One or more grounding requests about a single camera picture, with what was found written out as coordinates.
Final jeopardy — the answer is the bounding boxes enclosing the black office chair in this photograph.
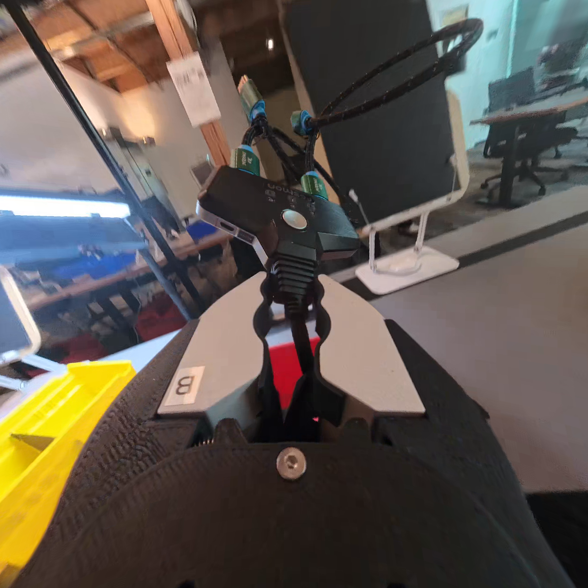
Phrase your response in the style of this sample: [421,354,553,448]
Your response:
[479,122,577,199]

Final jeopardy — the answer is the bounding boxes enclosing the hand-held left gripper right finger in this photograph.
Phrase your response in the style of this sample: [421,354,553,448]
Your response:
[314,274,426,419]

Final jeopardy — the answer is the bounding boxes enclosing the black hdmi switch box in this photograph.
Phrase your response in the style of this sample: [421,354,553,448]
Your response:
[197,165,361,416]

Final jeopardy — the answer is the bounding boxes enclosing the blue plastic bin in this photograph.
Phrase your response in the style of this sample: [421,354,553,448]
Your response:
[186,220,217,244]
[55,252,139,282]

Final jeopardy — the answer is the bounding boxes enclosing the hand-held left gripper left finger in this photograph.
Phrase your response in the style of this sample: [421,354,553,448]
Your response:
[157,271,276,419]

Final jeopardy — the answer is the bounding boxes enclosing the black panel white rim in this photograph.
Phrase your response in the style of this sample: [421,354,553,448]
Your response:
[280,0,470,230]
[0,266,43,364]

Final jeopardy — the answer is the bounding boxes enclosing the black stand pole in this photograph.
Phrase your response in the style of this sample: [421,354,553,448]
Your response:
[7,0,205,321]

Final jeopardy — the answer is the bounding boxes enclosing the white panel stand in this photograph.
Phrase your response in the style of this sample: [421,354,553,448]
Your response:
[349,188,460,296]

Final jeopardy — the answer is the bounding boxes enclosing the yellow plastic bin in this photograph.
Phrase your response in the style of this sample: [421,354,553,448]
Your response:
[0,360,137,576]

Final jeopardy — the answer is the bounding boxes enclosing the white paper sign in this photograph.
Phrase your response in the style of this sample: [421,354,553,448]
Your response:
[166,52,222,129]

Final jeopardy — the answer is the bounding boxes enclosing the braided hdmi cable green plugs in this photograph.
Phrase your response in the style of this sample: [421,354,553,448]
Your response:
[290,18,484,201]
[230,75,343,203]

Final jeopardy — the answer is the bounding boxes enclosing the wooden office desk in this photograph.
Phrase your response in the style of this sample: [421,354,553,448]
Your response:
[470,94,588,208]

